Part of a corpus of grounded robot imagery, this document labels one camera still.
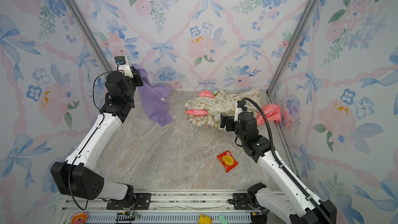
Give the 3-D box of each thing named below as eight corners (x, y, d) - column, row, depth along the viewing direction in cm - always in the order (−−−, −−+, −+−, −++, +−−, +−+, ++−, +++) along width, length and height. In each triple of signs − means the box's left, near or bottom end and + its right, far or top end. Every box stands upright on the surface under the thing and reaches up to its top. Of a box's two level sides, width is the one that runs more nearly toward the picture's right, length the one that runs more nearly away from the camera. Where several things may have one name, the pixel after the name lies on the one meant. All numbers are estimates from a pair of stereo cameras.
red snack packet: (226, 172, 85) (227, 171, 83) (216, 157, 90) (217, 155, 89) (238, 165, 87) (239, 164, 86) (227, 150, 93) (228, 149, 91)
